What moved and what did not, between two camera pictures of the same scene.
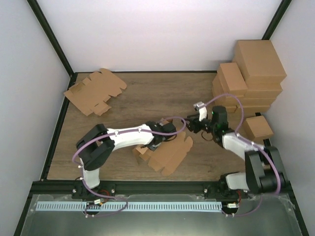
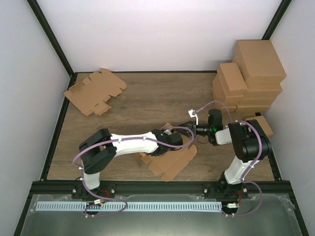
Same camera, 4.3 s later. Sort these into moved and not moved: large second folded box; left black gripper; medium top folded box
Moved: left black gripper
Not moved: large second folded box; medium top folded box
